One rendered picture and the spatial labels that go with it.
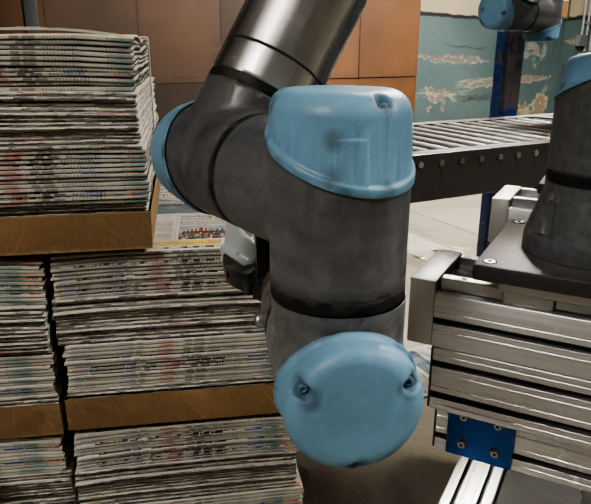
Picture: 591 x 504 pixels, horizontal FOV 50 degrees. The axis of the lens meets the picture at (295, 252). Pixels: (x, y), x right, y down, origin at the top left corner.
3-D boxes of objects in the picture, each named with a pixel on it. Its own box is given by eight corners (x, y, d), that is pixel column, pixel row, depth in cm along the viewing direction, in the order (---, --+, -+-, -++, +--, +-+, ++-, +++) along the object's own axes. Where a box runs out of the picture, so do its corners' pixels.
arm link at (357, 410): (440, 330, 30) (429, 478, 33) (381, 257, 41) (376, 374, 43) (278, 339, 29) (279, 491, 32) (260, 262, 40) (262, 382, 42)
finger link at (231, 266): (252, 245, 61) (303, 270, 54) (252, 262, 62) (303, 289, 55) (209, 254, 59) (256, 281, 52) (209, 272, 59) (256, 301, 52)
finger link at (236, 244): (226, 194, 63) (274, 214, 56) (228, 250, 65) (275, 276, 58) (197, 198, 62) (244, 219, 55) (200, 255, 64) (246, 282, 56)
